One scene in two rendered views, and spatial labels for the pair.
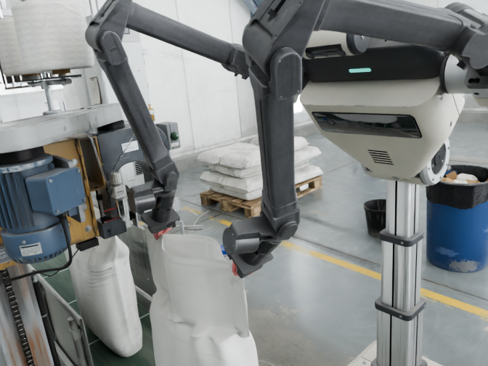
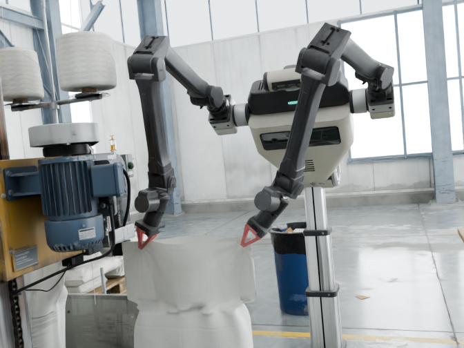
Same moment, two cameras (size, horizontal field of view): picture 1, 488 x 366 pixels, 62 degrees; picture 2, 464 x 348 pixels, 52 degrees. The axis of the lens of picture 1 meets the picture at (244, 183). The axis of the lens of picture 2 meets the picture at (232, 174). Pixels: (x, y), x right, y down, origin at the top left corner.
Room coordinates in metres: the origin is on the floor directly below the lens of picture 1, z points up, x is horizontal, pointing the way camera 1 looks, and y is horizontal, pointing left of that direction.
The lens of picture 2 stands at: (-0.37, 0.79, 1.31)
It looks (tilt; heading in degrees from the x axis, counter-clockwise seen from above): 3 degrees down; 330
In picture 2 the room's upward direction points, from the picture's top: 5 degrees counter-clockwise
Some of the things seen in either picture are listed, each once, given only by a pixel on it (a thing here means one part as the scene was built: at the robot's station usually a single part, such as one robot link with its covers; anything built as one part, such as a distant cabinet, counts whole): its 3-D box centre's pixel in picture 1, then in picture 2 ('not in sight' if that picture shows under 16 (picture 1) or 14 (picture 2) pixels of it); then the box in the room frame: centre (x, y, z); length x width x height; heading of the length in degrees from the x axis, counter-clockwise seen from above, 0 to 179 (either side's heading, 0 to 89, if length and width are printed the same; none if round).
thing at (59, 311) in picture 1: (44, 311); not in sight; (1.58, 0.93, 0.53); 1.05 x 0.02 x 0.41; 41
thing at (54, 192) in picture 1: (57, 194); (109, 184); (0.93, 0.44, 1.25); 0.10 x 0.08 x 0.12; 156
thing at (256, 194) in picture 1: (240, 186); (65, 283); (4.26, 0.04, 0.20); 0.66 x 0.44 x 0.12; 41
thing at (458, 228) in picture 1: (458, 217); (301, 266); (2.64, -1.49, 0.32); 0.51 x 0.48 x 0.65; 131
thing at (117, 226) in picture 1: (110, 226); (88, 244); (1.24, 0.45, 1.04); 0.08 x 0.06 x 0.05; 131
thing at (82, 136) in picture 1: (79, 160); not in sight; (1.28, 0.52, 1.26); 0.22 x 0.05 x 0.16; 41
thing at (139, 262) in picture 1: (151, 265); (47, 336); (1.93, 0.52, 0.53); 1.05 x 0.02 x 0.41; 41
